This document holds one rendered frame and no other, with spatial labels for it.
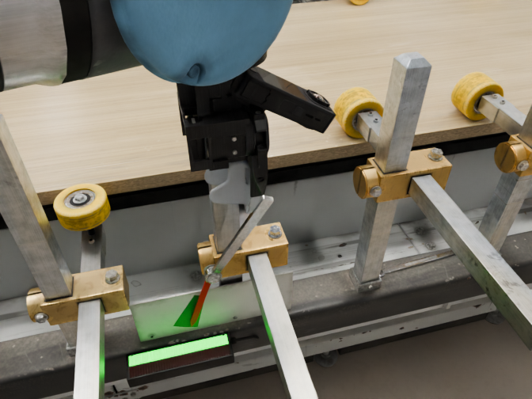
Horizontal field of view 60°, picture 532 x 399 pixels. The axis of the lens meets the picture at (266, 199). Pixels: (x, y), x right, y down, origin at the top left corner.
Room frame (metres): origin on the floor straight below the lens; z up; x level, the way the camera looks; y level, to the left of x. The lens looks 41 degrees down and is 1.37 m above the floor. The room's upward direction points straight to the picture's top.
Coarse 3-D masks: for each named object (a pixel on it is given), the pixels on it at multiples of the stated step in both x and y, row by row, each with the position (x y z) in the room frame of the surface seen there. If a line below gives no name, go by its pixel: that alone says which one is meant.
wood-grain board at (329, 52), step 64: (384, 0) 1.51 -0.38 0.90; (448, 0) 1.51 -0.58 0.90; (512, 0) 1.51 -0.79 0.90; (320, 64) 1.04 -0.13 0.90; (384, 64) 1.04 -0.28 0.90; (448, 64) 1.04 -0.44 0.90; (512, 64) 1.04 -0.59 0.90; (64, 128) 0.76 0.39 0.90; (128, 128) 0.76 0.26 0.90; (448, 128) 0.76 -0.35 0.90
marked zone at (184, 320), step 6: (192, 300) 0.44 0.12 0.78; (186, 306) 0.44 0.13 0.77; (192, 306) 0.44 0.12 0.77; (186, 312) 0.44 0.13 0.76; (192, 312) 0.44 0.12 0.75; (180, 318) 0.43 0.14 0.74; (186, 318) 0.44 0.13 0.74; (198, 318) 0.44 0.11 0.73; (174, 324) 0.43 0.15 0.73; (180, 324) 0.43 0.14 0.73; (186, 324) 0.44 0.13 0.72; (198, 324) 0.44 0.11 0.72
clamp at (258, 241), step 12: (264, 228) 0.51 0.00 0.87; (252, 240) 0.49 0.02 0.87; (264, 240) 0.49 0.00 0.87; (276, 240) 0.49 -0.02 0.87; (204, 252) 0.46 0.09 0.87; (216, 252) 0.46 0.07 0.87; (240, 252) 0.46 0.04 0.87; (252, 252) 0.46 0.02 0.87; (264, 252) 0.47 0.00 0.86; (276, 252) 0.47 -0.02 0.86; (204, 264) 0.45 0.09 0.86; (228, 264) 0.46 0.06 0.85; (240, 264) 0.46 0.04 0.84; (276, 264) 0.47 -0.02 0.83; (228, 276) 0.46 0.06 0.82
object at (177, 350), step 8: (216, 336) 0.43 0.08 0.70; (224, 336) 0.43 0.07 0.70; (184, 344) 0.41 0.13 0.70; (192, 344) 0.41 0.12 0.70; (200, 344) 0.41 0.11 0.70; (208, 344) 0.41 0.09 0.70; (216, 344) 0.41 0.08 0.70; (152, 352) 0.40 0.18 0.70; (160, 352) 0.40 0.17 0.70; (168, 352) 0.40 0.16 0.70; (176, 352) 0.40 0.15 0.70; (184, 352) 0.40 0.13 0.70; (136, 360) 0.38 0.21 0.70; (144, 360) 0.38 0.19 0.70; (152, 360) 0.38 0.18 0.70
